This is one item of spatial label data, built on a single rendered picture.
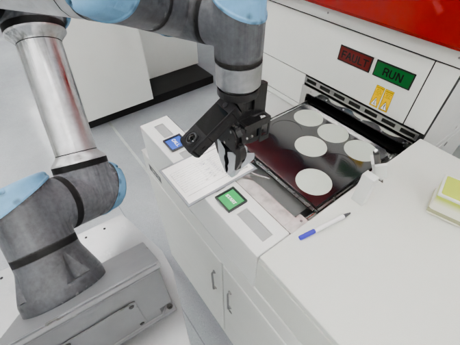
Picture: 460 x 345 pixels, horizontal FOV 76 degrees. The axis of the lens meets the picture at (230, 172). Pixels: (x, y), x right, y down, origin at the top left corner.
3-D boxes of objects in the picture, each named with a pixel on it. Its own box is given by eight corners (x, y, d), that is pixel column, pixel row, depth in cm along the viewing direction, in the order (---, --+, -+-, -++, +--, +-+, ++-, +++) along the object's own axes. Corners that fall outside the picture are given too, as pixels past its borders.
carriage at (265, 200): (222, 158, 96) (222, 151, 94) (306, 235, 75) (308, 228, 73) (202, 168, 92) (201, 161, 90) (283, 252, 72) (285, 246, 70)
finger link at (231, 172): (257, 174, 64) (260, 142, 57) (235, 187, 61) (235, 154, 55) (248, 167, 66) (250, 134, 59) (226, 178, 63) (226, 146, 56)
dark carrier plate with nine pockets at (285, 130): (307, 105, 110) (307, 103, 109) (390, 154, 91) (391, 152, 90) (234, 140, 95) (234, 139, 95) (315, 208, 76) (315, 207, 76)
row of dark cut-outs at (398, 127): (305, 81, 111) (307, 75, 109) (415, 140, 87) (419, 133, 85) (304, 81, 111) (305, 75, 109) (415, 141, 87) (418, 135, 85)
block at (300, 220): (298, 220, 75) (300, 213, 73) (308, 228, 73) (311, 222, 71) (275, 236, 72) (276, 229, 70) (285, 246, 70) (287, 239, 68)
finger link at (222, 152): (248, 167, 66) (250, 134, 59) (226, 178, 63) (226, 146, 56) (239, 159, 67) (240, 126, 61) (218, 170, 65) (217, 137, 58)
